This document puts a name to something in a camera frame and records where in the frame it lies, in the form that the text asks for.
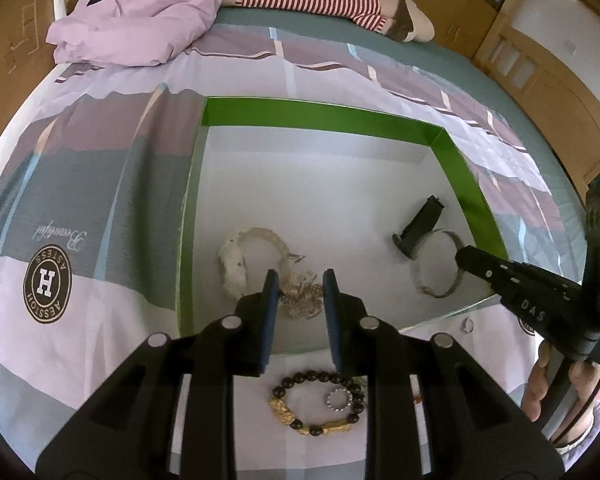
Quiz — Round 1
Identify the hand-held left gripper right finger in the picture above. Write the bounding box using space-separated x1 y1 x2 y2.
323 268 566 480

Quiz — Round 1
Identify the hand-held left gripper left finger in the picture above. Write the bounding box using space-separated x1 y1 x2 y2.
35 269 281 480

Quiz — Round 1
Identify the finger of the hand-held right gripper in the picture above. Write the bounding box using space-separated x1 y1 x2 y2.
454 246 588 358

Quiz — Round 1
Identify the small silver beaded ring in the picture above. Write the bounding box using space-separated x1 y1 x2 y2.
326 388 350 412

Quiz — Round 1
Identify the silver bangle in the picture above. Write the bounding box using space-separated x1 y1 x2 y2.
412 229 465 300

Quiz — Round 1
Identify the black and gold bead bracelet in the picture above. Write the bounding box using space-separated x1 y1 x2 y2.
268 370 367 437

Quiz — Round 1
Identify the green cardboard box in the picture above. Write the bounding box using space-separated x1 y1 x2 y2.
177 96 511 356

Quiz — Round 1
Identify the person's right hand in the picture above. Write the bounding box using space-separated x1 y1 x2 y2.
522 342 600 423

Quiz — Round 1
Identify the white wristwatch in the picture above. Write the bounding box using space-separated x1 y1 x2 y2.
217 227 296 297

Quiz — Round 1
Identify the black hair clip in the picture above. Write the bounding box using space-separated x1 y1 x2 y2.
392 195 445 261

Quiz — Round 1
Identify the wooden cabinet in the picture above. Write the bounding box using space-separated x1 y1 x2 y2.
250 0 600 186

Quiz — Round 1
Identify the patterned bed sheet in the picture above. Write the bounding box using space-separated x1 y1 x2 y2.
0 7 596 476

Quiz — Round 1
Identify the pink comforter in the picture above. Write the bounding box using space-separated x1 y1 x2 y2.
46 0 233 67

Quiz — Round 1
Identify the brown cardboard box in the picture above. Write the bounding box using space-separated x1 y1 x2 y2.
0 0 88 171

